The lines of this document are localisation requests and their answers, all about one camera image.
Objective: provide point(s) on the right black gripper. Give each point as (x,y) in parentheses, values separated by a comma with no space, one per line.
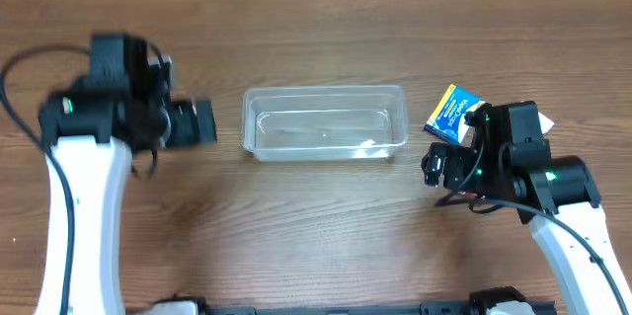
(445,168)

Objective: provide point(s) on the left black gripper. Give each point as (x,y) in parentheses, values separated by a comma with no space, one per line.
(204,120)

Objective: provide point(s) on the blue yellow VapoDrops box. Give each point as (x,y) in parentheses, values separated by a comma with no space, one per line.
(447,121)

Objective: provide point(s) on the white blue medicine box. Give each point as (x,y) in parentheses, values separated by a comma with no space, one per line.
(545,123)

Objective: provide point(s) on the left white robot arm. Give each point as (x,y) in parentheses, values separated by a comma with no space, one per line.
(90,132)

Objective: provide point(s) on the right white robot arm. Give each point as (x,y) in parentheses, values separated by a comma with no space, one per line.
(509,164)

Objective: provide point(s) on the clear plastic container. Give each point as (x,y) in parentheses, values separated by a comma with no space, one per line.
(326,123)

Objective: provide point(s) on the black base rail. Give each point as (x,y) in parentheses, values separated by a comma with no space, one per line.
(199,306)

